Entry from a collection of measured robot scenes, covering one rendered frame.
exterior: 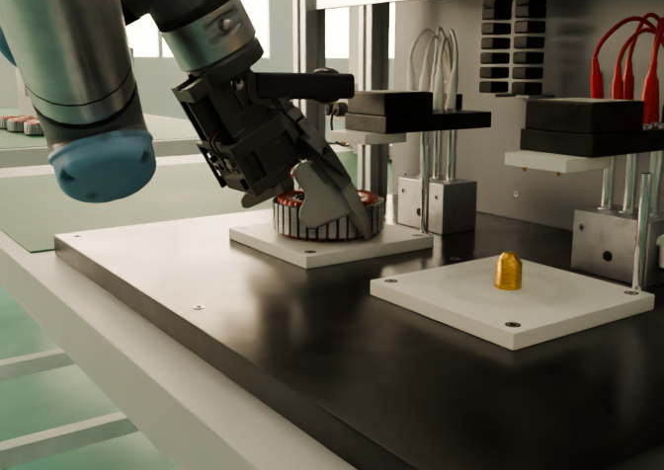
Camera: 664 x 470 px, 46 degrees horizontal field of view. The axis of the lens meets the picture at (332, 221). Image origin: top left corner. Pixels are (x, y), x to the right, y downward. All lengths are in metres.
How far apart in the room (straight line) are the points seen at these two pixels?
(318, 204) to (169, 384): 0.26
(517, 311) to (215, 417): 0.22
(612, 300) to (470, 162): 0.43
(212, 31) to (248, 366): 0.30
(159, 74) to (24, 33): 5.02
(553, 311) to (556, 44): 0.40
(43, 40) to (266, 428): 0.26
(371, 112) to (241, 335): 0.33
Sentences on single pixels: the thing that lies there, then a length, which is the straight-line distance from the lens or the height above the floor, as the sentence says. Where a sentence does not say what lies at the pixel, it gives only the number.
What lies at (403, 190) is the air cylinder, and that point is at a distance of 0.87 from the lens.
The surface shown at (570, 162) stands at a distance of 0.59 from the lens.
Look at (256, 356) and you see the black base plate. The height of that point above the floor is 0.77.
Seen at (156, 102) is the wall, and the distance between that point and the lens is 5.52.
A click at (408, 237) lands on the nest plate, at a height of 0.78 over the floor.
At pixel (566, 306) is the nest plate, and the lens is 0.57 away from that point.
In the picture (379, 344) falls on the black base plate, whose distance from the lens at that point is 0.51.
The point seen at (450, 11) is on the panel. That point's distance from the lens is 1.00.
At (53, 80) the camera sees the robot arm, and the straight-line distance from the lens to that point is 0.53.
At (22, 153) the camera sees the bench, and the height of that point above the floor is 0.74.
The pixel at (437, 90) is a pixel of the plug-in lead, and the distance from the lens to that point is 0.83.
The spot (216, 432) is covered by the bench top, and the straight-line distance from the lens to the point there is 0.45.
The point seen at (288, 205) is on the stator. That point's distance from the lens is 0.74.
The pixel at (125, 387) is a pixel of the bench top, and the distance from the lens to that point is 0.58.
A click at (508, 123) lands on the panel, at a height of 0.88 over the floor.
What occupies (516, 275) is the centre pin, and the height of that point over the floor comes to 0.79.
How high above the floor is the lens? 0.95
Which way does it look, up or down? 11 degrees down
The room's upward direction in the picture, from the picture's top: straight up
